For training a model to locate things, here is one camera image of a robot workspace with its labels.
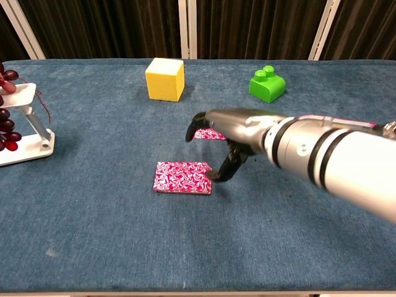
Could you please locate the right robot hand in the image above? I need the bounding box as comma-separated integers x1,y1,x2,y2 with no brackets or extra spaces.
184,108,287,184

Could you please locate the green building block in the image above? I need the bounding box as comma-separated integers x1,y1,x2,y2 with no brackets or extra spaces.
248,65,287,104

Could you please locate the yellow cube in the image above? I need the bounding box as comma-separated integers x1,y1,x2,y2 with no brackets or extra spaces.
145,57,186,103

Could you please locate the blue table cloth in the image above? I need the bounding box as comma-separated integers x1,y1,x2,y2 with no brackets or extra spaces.
0,58,396,294

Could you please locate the black pleated curtain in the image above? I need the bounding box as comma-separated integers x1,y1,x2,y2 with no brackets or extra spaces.
0,0,396,61

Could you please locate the white stand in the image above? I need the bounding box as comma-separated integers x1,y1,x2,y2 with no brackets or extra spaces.
0,82,56,168

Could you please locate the dark red grape bunch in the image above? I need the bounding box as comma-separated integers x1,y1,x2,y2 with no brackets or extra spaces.
0,61,54,153

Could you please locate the white frame post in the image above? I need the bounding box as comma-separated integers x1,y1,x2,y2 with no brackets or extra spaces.
178,0,198,60
308,0,342,61
0,0,47,61

